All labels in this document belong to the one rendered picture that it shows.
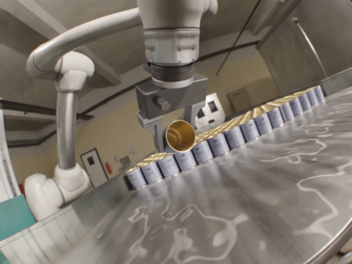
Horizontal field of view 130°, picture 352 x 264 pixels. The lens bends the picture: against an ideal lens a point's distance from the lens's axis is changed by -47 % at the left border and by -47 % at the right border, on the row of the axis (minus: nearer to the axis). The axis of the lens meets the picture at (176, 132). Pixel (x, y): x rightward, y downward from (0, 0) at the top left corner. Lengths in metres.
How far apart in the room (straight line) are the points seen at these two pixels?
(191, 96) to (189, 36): 0.12
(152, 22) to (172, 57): 0.06
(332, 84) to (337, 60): 1.65
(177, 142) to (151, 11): 0.31
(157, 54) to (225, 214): 0.26
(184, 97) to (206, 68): 6.92
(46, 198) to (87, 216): 0.42
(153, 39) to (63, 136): 0.62
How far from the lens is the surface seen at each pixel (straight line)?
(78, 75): 0.70
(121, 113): 7.09
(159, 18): 0.23
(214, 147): 0.59
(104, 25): 0.44
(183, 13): 0.23
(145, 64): 0.31
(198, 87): 0.30
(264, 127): 0.66
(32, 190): 0.83
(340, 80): 1.07
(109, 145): 7.33
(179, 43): 0.23
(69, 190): 0.86
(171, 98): 0.27
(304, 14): 2.87
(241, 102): 6.72
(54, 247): 0.39
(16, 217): 0.94
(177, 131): 0.41
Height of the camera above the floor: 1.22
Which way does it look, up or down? 1 degrees up
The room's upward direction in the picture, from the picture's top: 23 degrees counter-clockwise
